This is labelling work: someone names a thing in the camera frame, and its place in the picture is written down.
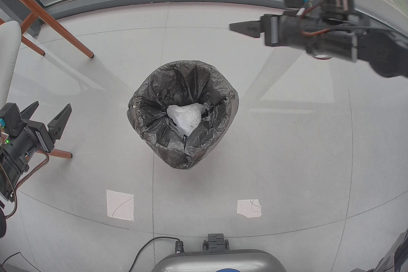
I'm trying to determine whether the black plastic bag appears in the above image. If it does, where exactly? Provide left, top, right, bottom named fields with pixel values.
left=127, top=60, right=239, bottom=170

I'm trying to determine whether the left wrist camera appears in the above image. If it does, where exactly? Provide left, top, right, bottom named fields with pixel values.
left=0, top=103, right=20, bottom=137

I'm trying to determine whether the white chair with wooden legs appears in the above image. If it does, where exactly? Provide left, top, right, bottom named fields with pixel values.
left=0, top=0, right=94, bottom=159

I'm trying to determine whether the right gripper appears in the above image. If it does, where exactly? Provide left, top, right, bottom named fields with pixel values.
left=260, top=13, right=309, bottom=52

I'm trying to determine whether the black cable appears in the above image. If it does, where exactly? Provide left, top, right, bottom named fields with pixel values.
left=127, top=236, right=182, bottom=272
left=0, top=252, right=42, bottom=272

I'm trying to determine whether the white paper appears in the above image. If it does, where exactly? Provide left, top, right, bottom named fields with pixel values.
left=166, top=102, right=206, bottom=137

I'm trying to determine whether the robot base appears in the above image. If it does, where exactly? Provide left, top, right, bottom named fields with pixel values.
left=153, top=233, right=287, bottom=272

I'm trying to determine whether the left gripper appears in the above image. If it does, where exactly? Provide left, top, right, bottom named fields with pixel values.
left=0, top=101, right=72, bottom=174

